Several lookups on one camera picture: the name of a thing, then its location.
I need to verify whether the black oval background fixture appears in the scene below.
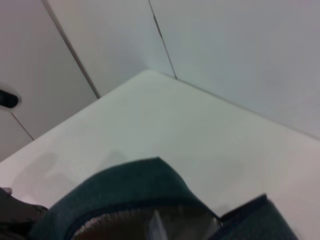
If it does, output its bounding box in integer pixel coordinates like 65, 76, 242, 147
0, 88, 22, 110

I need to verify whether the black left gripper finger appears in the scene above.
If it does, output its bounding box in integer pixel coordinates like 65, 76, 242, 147
0, 186, 49, 240

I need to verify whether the dark teal insulated lunch bag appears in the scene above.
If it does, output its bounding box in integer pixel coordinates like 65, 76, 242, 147
28, 155, 301, 240

